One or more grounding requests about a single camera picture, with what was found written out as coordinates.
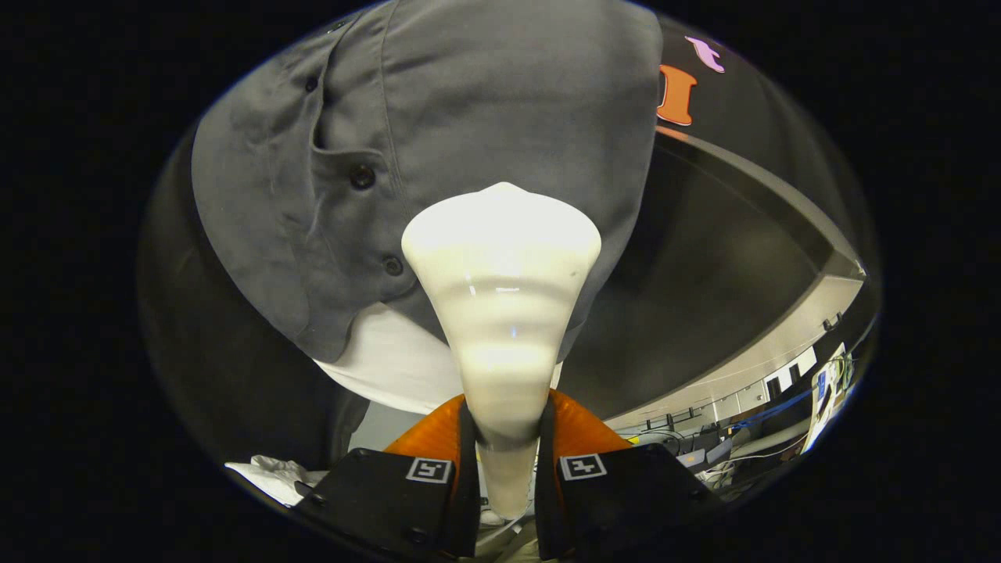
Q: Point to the white crumpled cloth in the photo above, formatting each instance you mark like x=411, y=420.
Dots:
x=274, y=477

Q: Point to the grey button shirt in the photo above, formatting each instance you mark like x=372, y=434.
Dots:
x=485, y=94

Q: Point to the white mannequin torso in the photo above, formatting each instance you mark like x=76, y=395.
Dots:
x=391, y=367

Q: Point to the black backdrop cloth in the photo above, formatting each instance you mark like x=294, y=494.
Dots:
x=751, y=117

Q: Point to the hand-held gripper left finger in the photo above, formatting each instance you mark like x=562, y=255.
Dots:
x=468, y=508

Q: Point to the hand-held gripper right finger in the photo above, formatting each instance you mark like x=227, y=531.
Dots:
x=547, y=508

